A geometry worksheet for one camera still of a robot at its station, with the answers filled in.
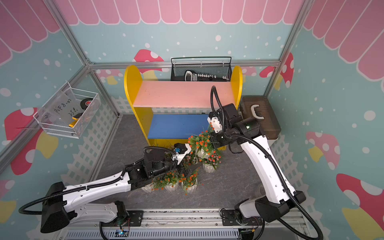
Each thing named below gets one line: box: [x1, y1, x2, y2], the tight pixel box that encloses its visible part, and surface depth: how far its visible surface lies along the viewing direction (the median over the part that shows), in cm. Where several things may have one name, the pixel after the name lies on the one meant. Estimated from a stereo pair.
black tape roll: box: [80, 97, 94, 111], surface depth 81 cm
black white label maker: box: [184, 70, 230, 82], surface depth 91 cm
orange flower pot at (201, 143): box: [187, 122, 216, 160], surface depth 58 cm
